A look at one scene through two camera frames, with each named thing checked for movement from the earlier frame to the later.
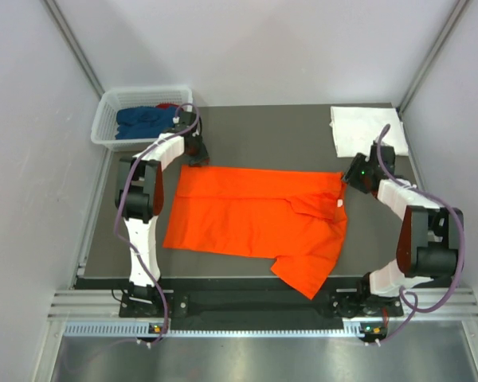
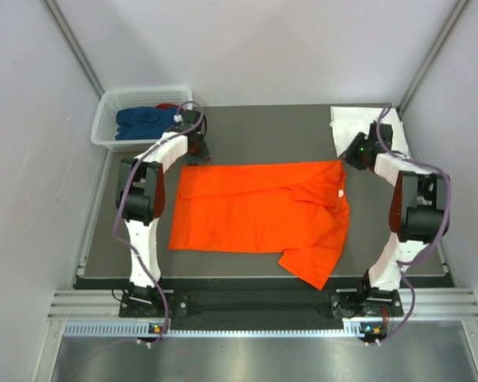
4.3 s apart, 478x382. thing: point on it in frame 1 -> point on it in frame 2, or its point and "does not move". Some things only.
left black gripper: [201, 156] does not move
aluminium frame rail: [80, 303] does not move
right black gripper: [350, 176] -> [349, 155]
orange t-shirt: [296, 217] does not move
